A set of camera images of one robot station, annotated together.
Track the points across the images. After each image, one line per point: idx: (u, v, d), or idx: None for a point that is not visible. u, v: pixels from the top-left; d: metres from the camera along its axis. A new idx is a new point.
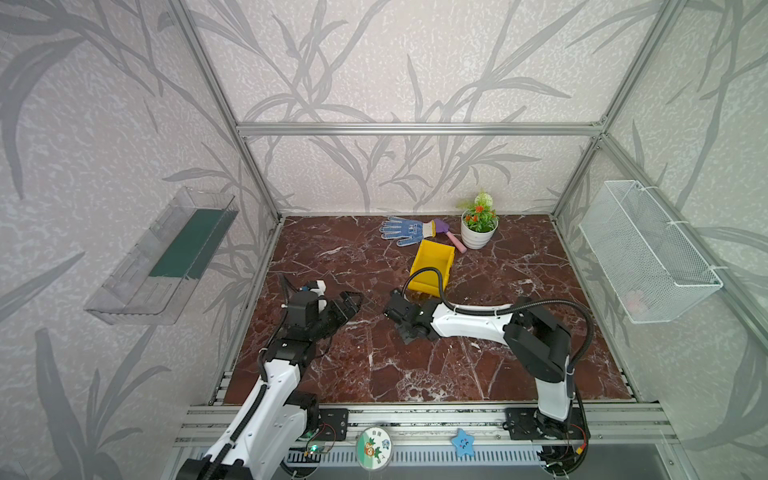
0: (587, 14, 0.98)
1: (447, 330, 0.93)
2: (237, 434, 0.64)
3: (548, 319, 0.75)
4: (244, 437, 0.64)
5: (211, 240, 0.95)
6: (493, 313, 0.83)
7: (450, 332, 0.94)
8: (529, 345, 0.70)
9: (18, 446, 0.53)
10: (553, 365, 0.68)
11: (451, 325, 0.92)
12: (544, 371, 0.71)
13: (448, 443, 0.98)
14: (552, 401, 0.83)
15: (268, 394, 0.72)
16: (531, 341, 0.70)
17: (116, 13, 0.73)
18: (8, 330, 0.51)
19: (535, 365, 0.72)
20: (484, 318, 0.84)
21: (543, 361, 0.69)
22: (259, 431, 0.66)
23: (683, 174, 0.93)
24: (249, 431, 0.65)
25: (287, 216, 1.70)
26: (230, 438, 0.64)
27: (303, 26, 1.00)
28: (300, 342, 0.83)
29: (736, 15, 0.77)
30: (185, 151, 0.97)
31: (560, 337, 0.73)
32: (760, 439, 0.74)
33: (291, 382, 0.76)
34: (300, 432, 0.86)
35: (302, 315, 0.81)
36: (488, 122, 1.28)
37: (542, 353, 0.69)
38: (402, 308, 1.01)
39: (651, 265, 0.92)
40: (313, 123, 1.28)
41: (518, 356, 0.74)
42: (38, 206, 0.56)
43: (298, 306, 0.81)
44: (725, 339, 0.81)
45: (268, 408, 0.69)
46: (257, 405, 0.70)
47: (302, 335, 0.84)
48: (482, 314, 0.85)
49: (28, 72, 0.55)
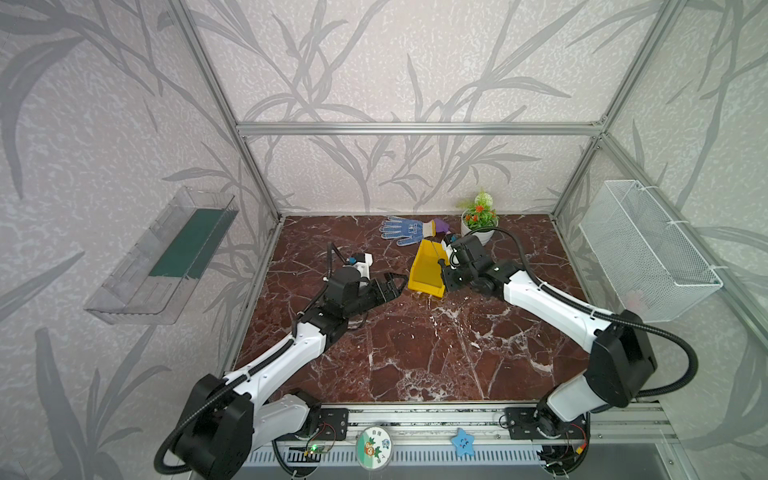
0: (587, 14, 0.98)
1: (517, 299, 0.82)
2: (254, 371, 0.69)
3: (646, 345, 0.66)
4: (259, 377, 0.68)
5: (211, 240, 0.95)
6: (588, 310, 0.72)
7: (518, 301, 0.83)
8: (618, 362, 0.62)
9: (18, 446, 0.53)
10: (627, 390, 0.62)
11: (526, 297, 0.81)
12: (612, 390, 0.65)
13: (448, 443, 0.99)
14: (572, 405, 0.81)
15: (292, 349, 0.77)
16: (621, 359, 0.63)
17: (116, 13, 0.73)
18: (8, 330, 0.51)
19: (608, 383, 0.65)
20: (573, 309, 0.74)
21: (621, 383, 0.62)
22: (272, 378, 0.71)
23: (684, 173, 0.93)
24: (264, 374, 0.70)
25: (287, 216, 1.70)
26: (247, 372, 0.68)
27: (303, 25, 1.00)
28: (334, 318, 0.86)
29: (736, 14, 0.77)
30: (185, 151, 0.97)
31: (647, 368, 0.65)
32: (760, 439, 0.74)
33: (311, 354, 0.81)
34: (295, 428, 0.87)
35: (340, 293, 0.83)
36: (488, 122, 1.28)
37: (625, 376, 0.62)
38: (476, 254, 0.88)
39: (651, 265, 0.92)
40: (312, 123, 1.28)
41: (593, 364, 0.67)
42: (38, 205, 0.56)
43: (339, 284, 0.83)
44: (725, 339, 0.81)
45: (286, 362, 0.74)
46: (278, 355, 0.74)
47: (337, 310, 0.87)
48: (575, 306, 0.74)
49: (28, 72, 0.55)
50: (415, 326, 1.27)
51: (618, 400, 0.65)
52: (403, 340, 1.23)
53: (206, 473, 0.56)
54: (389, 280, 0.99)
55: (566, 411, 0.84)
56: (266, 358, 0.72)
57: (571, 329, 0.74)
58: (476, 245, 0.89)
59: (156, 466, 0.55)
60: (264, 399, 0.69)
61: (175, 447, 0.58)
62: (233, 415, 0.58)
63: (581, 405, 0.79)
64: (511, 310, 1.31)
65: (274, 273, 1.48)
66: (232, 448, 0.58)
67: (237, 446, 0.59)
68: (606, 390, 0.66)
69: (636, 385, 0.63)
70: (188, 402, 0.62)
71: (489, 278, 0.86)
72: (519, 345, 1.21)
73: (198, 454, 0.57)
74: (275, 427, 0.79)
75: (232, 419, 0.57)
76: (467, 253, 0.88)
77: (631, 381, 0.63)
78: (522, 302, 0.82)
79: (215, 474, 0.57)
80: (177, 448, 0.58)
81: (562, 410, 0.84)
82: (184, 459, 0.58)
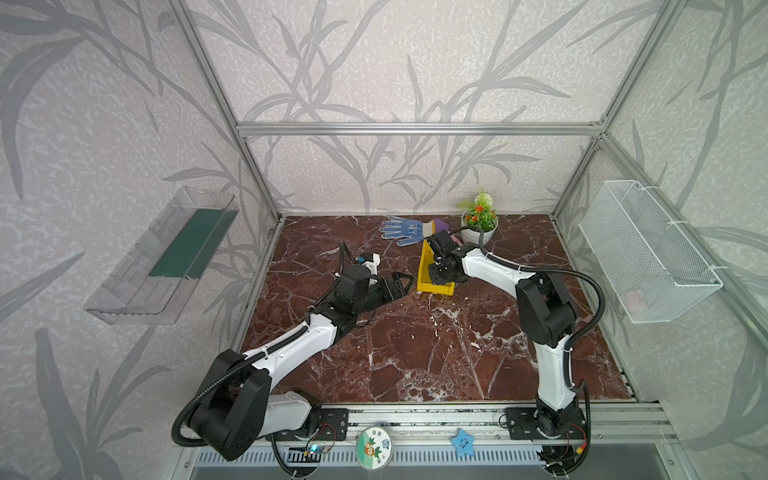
0: (587, 14, 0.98)
1: (470, 269, 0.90)
2: (272, 350, 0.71)
3: (564, 291, 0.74)
4: (276, 355, 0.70)
5: (212, 240, 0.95)
6: (516, 267, 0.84)
7: (472, 273, 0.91)
8: (532, 300, 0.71)
9: (18, 447, 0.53)
10: (544, 326, 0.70)
11: (474, 266, 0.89)
12: (535, 330, 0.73)
13: (448, 443, 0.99)
14: (548, 382, 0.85)
15: (305, 335, 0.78)
16: (537, 299, 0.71)
17: (116, 13, 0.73)
18: (8, 330, 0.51)
19: (532, 322, 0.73)
20: (505, 268, 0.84)
21: (540, 321, 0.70)
22: (288, 358, 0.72)
23: (683, 173, 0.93)
24: (280, 354, 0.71)
25: (287, 216, 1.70)
26: (265, 349, 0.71)
27: (303, 26, 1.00)
28: (344, 312, 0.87)
29: (736, 14, 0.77)
30: (185, 151, 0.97)
31: (566, 310, 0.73)
32: (760, 439, 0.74)
33: (319, 337, 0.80)
34: (296, 425, 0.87)
35: (351, 288, 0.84)
36: (488, 123, 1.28)
37: (541, 312, 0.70)
38: (444, 242, 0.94)
39: (651, 265, 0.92)
40: (312, 123, 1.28)
41: (519, 308, 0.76)
42: (38, 206, 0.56)
43: (350, 279, 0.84)
44: (725, 339, 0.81)
45: (300, 346, 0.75)
46: (294, 338, 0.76)
47: (347, 305, 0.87)
48: (508, 265, 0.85)
49: (27, 72, 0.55)
50: (415, 326, 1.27)
51: (544, 338, 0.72)
52: (403, 340, 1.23)
53: (221, 446, 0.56)
54: (396, 279, 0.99)
55: (557, 396, 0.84)
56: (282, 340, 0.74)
57: (509, 286, 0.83)
58: (443, 233, 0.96)
59: (174, 438, 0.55)
60: (279, 378, 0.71)
61: (191, 419, 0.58)
62: (251, 387, 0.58)
63: (551, 377, 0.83)
64: (511, 310, 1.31)
65: (274, 273, 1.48)
66: (248, 420, 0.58)
67: (253, 420, 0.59)
68: (531, 330, 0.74)
69: (555, 323, 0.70)
70: (207, 374, 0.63)
71: (455, 257, 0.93)
72: (519, 345, 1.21)
73: (213, 426, 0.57)
74: (281, 416, 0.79)
75: (251, 392, 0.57)
76: (435, 243, 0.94)
77: (549, 319, 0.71)
78: (475, 273, 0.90)
79: (229, 446, 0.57)
80: (193, 420, 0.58)
81: (551, 396, 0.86)
82: (199, 431, 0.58)
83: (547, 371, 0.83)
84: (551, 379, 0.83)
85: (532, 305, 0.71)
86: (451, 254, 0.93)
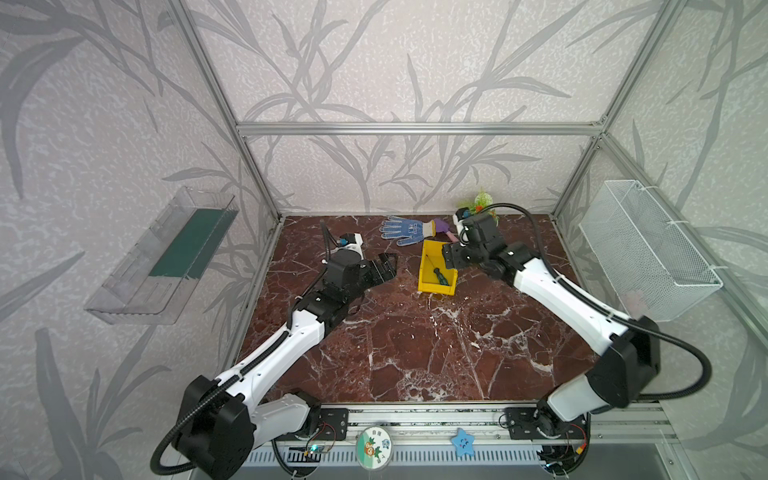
0: (587, 14, 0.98)
1: (532, 289, 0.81)
2: (246, 369, 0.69)
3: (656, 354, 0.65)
4: (252, 375, 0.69)
5: (211, 240, 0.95)
6: (606, 313, 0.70)
7: (532, 292, 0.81)
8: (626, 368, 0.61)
9: (18, 447, 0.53)
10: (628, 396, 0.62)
11: (542, 291, 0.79)
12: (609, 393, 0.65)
13: (448, 443, 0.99)
14: (569, 404, 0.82)
15: (287, 342, 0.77)
16: (633, 366, 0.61)
17: (116, 13, 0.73)
18: (8, 330, 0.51)
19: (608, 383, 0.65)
20: (589, 311, 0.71)
21: (627, 392, 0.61)
22: (266, 373, 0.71)
23: (684, 173, 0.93)
24: (257, 371, 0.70)
25: (287, 216, 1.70)
26: (239, 371, 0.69)
27: (303, 26, 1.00)
28: (333, 301, 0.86)
29: (736, 14, 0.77)
30: (185, 151, 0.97)
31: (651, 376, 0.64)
32: (760, 439, 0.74)
33: (312, 330, 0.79)
34: (296, 427, 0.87)
35: (340, 276, 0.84)
36: (488, 122, 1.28)
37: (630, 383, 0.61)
38: (489, 236, 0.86)
39: (651, 265, 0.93)
40: (312, 123, 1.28)
41: (599, 364, 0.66)
42: (38, 206, 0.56)
43: (338, 267, 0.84)
44: (725, 339, 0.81)
45: (281, 356, 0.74)
46: (273, 349, 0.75)
47: (336, 294, 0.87)
48: (593, 306, 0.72)
49: (28, 72, 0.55)
50: (415, 326, 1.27)
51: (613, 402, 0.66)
52: (403, 340, 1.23)
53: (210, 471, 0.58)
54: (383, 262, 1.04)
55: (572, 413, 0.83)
56: (258, 355, 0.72)
57: (586, 329, 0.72)
58: (489, 225, 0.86)
59: (157, 469, 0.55)
60: (259, 396, 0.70)
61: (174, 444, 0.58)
62: (227, 415, 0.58)
63: (577, 403, 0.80)
64: (511, 310, 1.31)
65: (274, 273, 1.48)
66: (230, 445, 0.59)
67: (238, 441, 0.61)
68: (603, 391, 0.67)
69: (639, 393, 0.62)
70: (183, 402, 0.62)
71: (501, 261, 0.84)
72: (519, 345, 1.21)
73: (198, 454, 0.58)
74: (278, 422, 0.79)
75: (226, 421, 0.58)
76: (479, 232, 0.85)
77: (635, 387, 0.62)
78: (534, 293, 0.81)
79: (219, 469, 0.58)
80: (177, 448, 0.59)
81: (563, 409, 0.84)
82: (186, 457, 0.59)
83: (580, 400, 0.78)
84: (578, 406, 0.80)
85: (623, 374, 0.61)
86: (499, 258, 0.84)
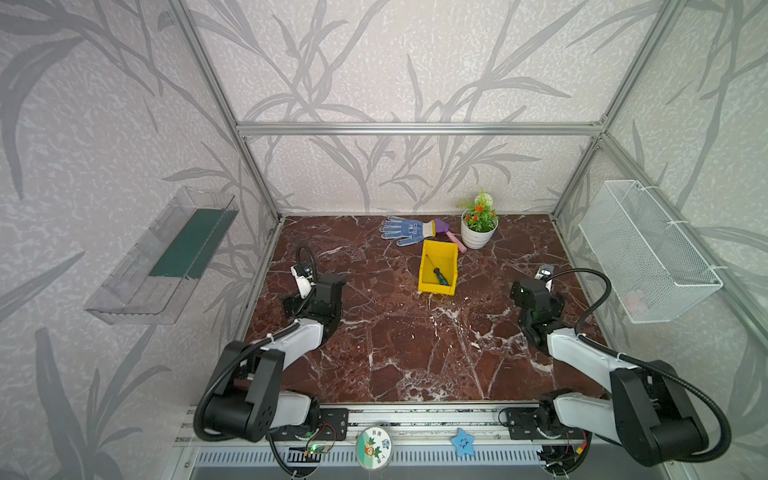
0: (587, 14, 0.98)
1: (559, 347, 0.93)
2: (275, 338, 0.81)
3: (683, 404, 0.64)
4: (279, 342, 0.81)
5: (212, 241, 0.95)
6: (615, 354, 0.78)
7: (561, 352, 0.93)
8: (635, 397, 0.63)
9: (18, 447, 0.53)
10: (648, 435, 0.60)
11: (566, 346, 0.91)
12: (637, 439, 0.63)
13: (448, 443, 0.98)
14: (578, 414, 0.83)
15: (300, 328, 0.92)
16: (640, 396, 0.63)
17: (117, 13, 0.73)
18: (8, 330, 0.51)
19: (630, 425, 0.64)
20: (602, 355, 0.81)
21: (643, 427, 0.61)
22: (288, 347, 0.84)
23: (684, 173, 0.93)
24: (283, 342, 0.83)
25: (287, 216, 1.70)
26: (269, 338, 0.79)
27: (303, 26, 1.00)
28: (324, 316, 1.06)
29: (736, 14, 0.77)
30: (185, 151, 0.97)
31: (687, 427, 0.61)
32: (760, 439, 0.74)
33: (314, 332, 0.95)
34: (299, 421, 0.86)
35: (327, 293, 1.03)
36: (488, 122, 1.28)
37: (646, 413, 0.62)
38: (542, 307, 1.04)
39: (651, 265, 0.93)
40: (313, 123, 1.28)
41: (616, 406, 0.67)
42: (38, 205, 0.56)
43: (325, 286, 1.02)
44: (725, 339, 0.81)
45: (298, 336, 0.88)
46: (291, 330, 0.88)
47: (326, 309, 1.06)
48: (604, 351, 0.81)
49: (28, 72, 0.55)
50: (415, 326, 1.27)
51: (647, 457, 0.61)
52: (403, 340, 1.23)
53: (245, 428, 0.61)
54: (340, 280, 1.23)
55: (573, 419, 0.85)
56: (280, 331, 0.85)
57: (603, 373, 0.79)
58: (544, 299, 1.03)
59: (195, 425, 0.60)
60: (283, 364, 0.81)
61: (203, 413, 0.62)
62: (268, 363, 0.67)
63: (589, 423, 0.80)
64: (511, 310, 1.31)
65: (274, 273, 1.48)
66: (269, 393, 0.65)
67: (273, 395, 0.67)
68: (634, 438, 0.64)
69: (667, 432, 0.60)
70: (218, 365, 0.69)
71: (538, 334, 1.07)
72: (519, 345, 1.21)
73: (235, 409, 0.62)
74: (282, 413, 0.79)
75: (268, 367, 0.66)
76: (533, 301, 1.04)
77: (656, 429, 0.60)
78: (561, 351, 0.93)
79: (255, 427, 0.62)
80: (210, 413, 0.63)
81: (566, 412, 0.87)
82: (216, 422, 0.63)
83: (589, 416, 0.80)
84: (587, 422, 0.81)
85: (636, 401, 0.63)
86: (537, 331, 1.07)
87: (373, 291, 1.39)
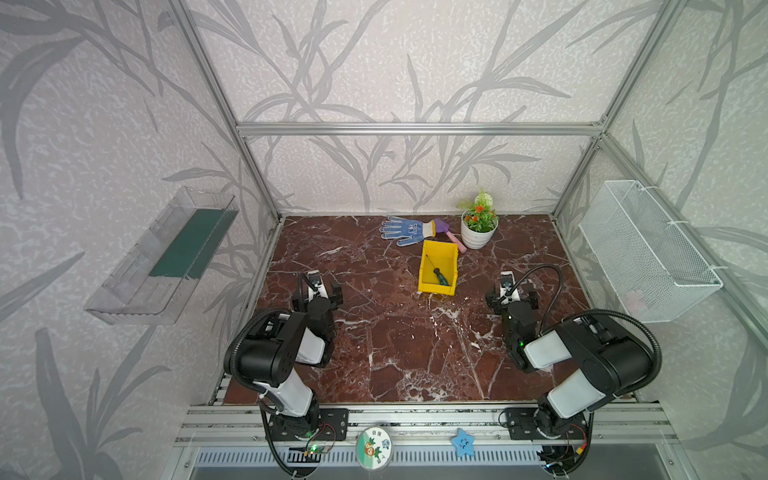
0: (587, 13, 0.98)
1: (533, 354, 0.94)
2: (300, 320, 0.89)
3: (619, 329, 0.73)
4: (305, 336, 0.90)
5: (212, 241, 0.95)
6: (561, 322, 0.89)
7: (537, 359, 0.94)
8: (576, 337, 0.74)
9: (18, 447, 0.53)
10: (594, 356, 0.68)
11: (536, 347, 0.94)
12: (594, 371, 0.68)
13: (448, 443, 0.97)
14: (570, 398, 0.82)
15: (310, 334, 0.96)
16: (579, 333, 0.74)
17: (117, 13, 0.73)
18: (8, 330, 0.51)
19: (586, 362, 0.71)
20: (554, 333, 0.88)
21: (589, 353, 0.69)
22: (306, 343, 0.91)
23: (684, 173, 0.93)
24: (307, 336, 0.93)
25: (287, 216, 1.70)
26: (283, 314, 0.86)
27: (303, 26, 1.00)
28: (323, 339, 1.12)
29: (736, 14, 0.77)
30: (185, 151, 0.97)
31: (627, 345, 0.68)
32: (760, 439, 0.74)
33: (320, 345, 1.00)
34: (299, 412, 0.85)
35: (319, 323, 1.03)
36: (488, 122, 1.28)
37: (589, 343, 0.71)
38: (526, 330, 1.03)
39: (651, 265, 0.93)
40: (312, 123, 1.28)
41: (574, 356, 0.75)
42: (38, 206, 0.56)
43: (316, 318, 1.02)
44: (725, 339, 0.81)
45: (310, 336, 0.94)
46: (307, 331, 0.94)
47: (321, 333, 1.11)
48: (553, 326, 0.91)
49: (28, 72, 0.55)
50: (415, 326, 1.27)
51: (607, 386, 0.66)
52: (403, 340, 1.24)
53: (272, 370, 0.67)
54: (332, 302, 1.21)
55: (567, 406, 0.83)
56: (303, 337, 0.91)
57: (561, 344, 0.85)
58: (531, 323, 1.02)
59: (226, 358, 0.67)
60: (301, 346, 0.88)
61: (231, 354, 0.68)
62: (294, 320, 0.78)
63: (579, 398, 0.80)
64: None
65: (274, 273, 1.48)
66: (292, 340, 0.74)
67: (296, 348, 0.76)
68: (592, 373, 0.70)
69: (611, 354, 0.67)
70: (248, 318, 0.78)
71: (523, 357, 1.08)
72: None
73: (262, 350, 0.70)
74: (291, 388, 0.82)
75: (295, 323, 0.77)
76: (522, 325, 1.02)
77: (601, 351, 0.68)
78: (535, 356, 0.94)
79: (281, 370, 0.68)
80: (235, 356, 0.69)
81: (561, 402, 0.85)
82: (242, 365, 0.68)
83: (577, 394, 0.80)
84: (578, 400, 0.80)
85: (579, 338, 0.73)
86: (521, 354, 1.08)
87: (373, 291, 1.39)
